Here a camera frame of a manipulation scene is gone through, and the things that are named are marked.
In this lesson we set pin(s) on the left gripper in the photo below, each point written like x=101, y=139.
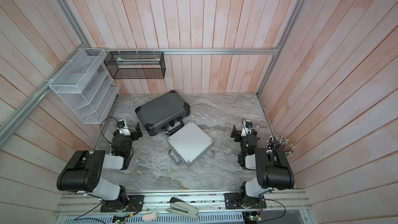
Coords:
x=135, y=130

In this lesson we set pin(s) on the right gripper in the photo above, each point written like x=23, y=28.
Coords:
x=236, y=134

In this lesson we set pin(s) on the silver aluminium poker case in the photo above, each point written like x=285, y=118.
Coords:
x=188, y=144

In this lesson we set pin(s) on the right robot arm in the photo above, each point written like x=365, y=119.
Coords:
x=270, y=164

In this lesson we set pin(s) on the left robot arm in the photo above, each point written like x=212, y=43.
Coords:
x=83, y=171

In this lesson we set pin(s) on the dark grey poker case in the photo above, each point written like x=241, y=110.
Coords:
x=164, y=113

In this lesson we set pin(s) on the bundle of pencils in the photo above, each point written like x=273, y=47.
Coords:
x=281, y=143

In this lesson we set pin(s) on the black mesh basket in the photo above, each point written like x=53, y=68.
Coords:
x=135, y=64

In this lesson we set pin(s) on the grey stapler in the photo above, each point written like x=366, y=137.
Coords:
x=181, y=208

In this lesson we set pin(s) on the pink eraser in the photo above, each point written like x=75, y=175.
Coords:
x=150, y=217

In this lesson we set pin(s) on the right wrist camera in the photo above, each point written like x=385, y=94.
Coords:
x=247, y=129

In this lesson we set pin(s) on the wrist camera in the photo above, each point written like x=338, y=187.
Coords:
x=247, y=129
x=123, y=124

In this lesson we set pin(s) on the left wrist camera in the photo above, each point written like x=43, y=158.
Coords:
x=123, y=124

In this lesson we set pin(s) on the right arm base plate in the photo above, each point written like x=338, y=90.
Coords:
x=237, y=201

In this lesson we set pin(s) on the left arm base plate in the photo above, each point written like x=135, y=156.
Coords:
x=128, y=203

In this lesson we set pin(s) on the white wire mesh shelf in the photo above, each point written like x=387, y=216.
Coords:
x=88, y=91

